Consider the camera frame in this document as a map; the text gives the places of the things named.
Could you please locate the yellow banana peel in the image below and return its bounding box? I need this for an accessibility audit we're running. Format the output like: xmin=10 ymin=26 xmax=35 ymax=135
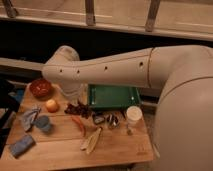
xmin=80 ymin=127 xmax=102 ymax=154

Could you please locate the metal cup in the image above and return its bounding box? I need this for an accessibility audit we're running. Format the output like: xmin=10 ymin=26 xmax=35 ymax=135
xmin=34 ymin=115 xmax=51 ymax=132

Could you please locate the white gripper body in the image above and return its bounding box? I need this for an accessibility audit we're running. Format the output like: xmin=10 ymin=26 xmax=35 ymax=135
xmin=60 ymin=82 xmax=83 ymax=103

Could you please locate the blue sponge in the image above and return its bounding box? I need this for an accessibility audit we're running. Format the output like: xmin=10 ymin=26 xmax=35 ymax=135
xmin=9 ymin=134 xmax=35 ymax=158

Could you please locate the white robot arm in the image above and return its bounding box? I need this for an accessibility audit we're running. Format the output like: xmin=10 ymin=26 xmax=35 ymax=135
xmin=42 ymin=45 xmax=213 ymax=171

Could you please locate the red chili pepper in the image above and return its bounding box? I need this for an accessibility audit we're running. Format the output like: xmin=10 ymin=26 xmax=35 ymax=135
xmin=71 ymin=116 xmax=86 ymax=137

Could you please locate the shiny wrapped object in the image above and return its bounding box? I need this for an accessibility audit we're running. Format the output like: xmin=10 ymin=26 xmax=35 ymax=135
xmin=107 ymin=114 xmax=119 ymax=129

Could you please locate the white plastic cup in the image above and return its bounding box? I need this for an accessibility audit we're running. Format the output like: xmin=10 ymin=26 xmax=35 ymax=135
xmin=126 ymin=106 xmax=142 ymax=125

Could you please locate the dark grape bunch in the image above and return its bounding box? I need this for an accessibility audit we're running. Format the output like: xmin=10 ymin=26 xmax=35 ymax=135
xmin=64 ymin=102 xmax=92 ymax=119

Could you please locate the grey cloth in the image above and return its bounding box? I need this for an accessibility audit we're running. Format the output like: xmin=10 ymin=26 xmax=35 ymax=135
xmin=19 ymin=105 xmax=41 ymax=132

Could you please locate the orange apple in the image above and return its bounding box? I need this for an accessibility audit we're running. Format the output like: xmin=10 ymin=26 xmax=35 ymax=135
xmin=45 ymin=99 xmax=59 ymax=113

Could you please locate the green plastic tray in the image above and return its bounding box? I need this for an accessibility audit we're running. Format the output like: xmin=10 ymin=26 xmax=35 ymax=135
xmin=88 ymin=84 xmax=140 ymax=110

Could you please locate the red bowl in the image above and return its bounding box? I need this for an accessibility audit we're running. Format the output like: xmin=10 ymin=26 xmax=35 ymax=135
xmin=29 ymin=78 xmax=52 ymax=98

